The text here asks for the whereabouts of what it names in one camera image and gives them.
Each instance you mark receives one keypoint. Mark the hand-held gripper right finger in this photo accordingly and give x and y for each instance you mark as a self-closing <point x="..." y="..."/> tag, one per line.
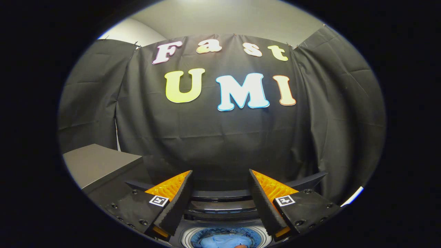
<point x="264" y="205"/>

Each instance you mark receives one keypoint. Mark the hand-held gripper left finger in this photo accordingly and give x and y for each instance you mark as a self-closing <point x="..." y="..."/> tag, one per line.
<point x="177" y="205"/>

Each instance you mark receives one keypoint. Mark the grey top-load washing machine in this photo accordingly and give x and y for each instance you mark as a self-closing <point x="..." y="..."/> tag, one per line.
<point x="220" y="215"/>

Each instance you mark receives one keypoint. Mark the light blue polo shirt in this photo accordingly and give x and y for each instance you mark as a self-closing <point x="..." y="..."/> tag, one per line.
<point x="220" y="240"/>

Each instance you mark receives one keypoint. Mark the black backdrop cloth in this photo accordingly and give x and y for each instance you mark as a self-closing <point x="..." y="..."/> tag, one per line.
<point x="220" y="144"/>

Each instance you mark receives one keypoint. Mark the grey side table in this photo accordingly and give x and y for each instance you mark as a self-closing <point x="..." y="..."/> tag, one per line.
<point x="100" y="162"/>

